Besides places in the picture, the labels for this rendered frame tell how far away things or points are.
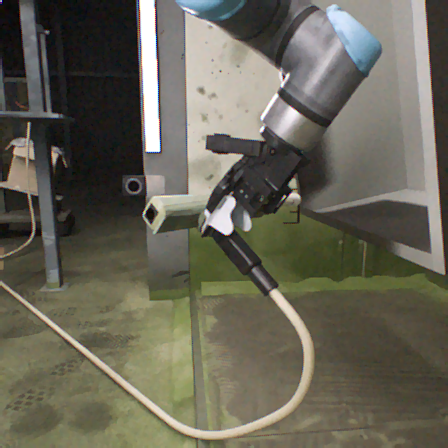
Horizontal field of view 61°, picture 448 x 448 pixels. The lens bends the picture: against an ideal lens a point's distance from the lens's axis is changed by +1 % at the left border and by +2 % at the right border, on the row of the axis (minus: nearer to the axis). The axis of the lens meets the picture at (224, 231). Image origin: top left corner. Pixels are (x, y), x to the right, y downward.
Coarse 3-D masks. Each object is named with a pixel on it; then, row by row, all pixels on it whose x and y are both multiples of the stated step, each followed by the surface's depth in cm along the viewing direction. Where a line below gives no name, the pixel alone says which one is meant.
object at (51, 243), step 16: (32, 0) 157; (32, 16) 158; (32, 32) 159; (32, 48) 160; (32, 64) 161; (32, 80) 162; (32, 96) 164; (32, 128) 166; (48, 128) 171; (48, 144) 170; (48, 160) 170; (48, 176) 171; (48, 192) 172; (48, 208) 173; (48, 224) 175; (48, 240) 176; (48, 256) 178; (48, 272) 179
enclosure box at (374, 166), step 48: (336, 0) 103; (384, 0) 105; (432, 0) 47; (384, 48) 107; (432, 48) 48; (384, 96) 110; (432, 96) 50; (336, 144) 111; (384, 144) 113; (432, 144) 51; (336, 192) 114; (384, 192) 116; (432, 192) 54; (384, 240) 70; (432, 240) 56
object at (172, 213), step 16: (160, 208) 56; (176, 208) 58; (192, 208) 61; (160, 224) 56; (176, 224) 59; (192, 224) 63; (224, 240) 62; (240, 240) 63; (240, 256) 61; (256, 256) 62; (256, 272) 60; (272, 288) 59
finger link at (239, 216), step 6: (234, 198) 64; (240, 204) 65; (234, 210) 66; (240, 210) 65; (234, 216) 66; (240, 216) 66; (246, 216) 65; (234, 222) 67; (240, 222) 66; (246, 222) 65; (246, 228) 65
